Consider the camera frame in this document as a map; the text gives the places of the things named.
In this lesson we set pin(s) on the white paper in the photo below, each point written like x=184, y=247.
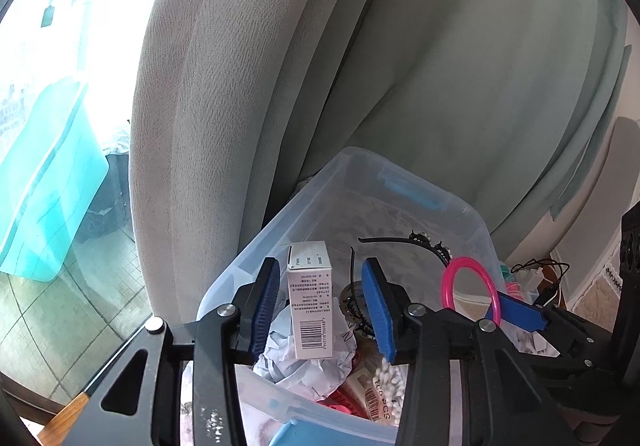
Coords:
x=300, y=371

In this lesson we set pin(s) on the blue plastic lid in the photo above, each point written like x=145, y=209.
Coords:
x=300, y=433

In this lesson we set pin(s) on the grey green curtain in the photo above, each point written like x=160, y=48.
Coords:
x=350, y=51

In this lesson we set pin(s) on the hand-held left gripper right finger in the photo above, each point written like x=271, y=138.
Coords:
x=377, y=316

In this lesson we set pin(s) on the cotton swab pack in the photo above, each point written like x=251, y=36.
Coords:
x=390, y=386

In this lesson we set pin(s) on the black charger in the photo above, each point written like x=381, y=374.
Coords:
x=547, y=296

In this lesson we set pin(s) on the white plug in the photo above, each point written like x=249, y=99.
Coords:
x=532, y=278

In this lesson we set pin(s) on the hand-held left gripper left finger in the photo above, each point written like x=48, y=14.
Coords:
x=265, y=311

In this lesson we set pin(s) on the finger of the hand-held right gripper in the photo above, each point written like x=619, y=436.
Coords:
x=520, y=311

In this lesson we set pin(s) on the black flower headband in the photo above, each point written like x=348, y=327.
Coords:
x=425, y=240

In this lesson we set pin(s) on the clear plastic container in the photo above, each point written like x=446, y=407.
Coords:
x=320, y=206

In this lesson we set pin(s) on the pink hair clip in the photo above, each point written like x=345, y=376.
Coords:
x=340, y=403

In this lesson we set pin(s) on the small white box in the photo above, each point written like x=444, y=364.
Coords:
x=307, y=306

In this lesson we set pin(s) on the turquoise plastic tub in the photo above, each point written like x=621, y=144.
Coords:
x=45, y=186

